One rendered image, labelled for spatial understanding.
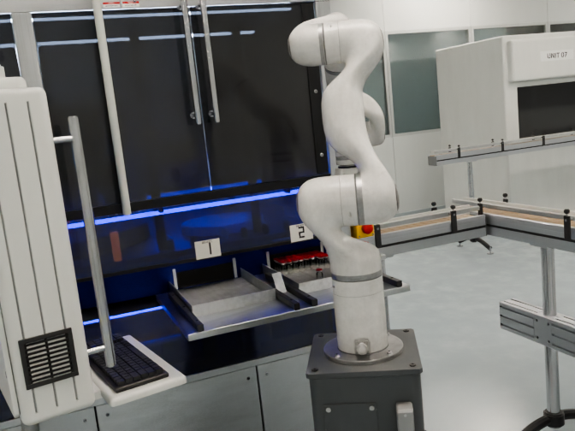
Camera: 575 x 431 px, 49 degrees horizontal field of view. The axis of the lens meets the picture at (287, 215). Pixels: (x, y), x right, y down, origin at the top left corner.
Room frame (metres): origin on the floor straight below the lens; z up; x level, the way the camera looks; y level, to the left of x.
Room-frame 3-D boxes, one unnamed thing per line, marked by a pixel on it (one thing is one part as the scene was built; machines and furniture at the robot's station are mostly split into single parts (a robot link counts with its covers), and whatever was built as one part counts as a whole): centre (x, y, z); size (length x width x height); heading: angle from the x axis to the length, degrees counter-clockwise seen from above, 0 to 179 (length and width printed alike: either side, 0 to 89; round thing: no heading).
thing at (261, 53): (2.18, 0.04, 1.51); 0.43 x 0.01 x 0.59; 111
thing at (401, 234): (2.55, -0.48, 0.92); 0.69 x 0.16 x 0.16; 111
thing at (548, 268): (2.40, -0.99, 0.46); 0.09 x 0.09 x 0.77; 21
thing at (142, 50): (2.02, 0.46, 1.51); 0.47 x 0.01 x 0.59; 111
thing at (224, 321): (1.99, 0.06, 0.87); 0.70 x 0.48 x 0.02; 111
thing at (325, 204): (1.46, -0.12, 1.16); 0.19 x 0.12 x 0.24; 83
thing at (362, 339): (1.46, -0.15, 0.95); 0.19 x 0.19 x 0.18
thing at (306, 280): (2.11, -0.07, 0.90); 0.34 x 0.26 x 0.04; 21
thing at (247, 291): (1.99, 0.24, 0.90); 0.34 x 0.26 x 0.04; 21
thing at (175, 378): (1.67, 0.53, 0.79); 0.45 x 0.28 x 0.03; 31
